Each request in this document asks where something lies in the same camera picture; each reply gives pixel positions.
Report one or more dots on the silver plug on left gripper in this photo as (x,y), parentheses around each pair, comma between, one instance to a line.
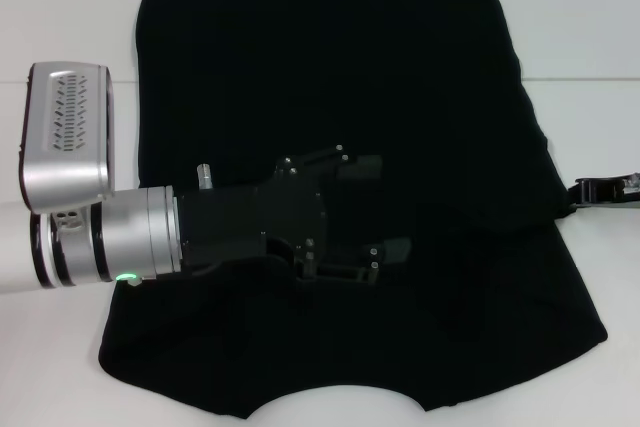
(204,177)

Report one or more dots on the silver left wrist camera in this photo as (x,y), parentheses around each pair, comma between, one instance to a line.
(65,177)

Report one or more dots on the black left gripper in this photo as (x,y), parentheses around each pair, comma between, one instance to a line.
(240,222)

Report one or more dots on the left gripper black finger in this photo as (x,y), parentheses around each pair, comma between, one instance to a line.
(397,251)

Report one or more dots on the silver left camera mount bracket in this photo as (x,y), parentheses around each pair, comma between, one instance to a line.
(67,221)

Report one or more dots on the black t-shirt with FREE print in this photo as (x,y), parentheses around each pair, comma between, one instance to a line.
(325,72)

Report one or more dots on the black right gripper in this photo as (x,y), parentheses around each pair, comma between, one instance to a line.
(632,193)

